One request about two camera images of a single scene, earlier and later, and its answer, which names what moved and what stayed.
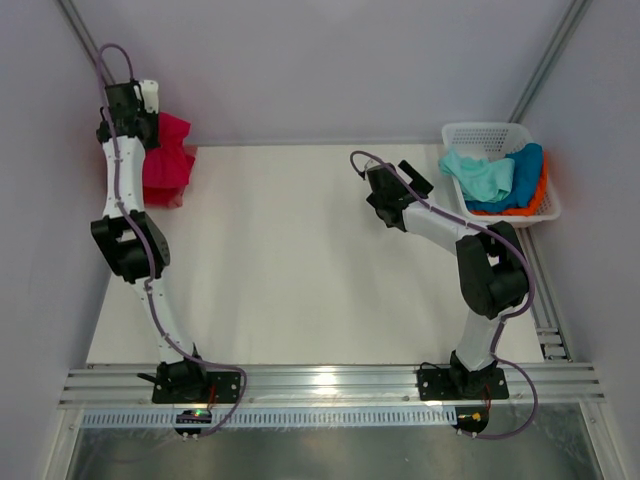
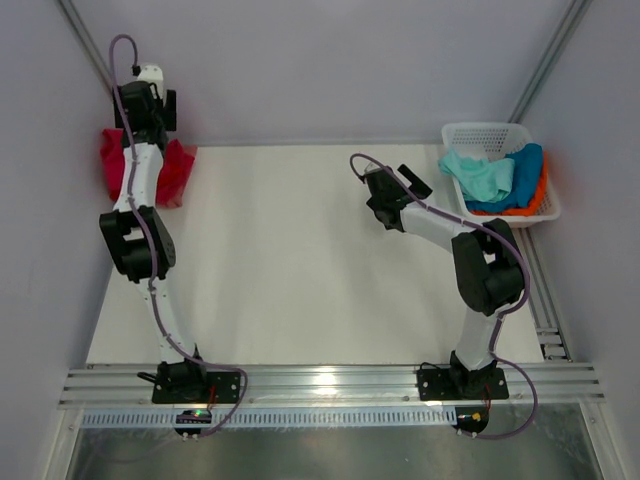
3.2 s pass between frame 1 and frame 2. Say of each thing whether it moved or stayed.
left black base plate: stayed
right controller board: stayed
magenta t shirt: moved
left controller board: stayed
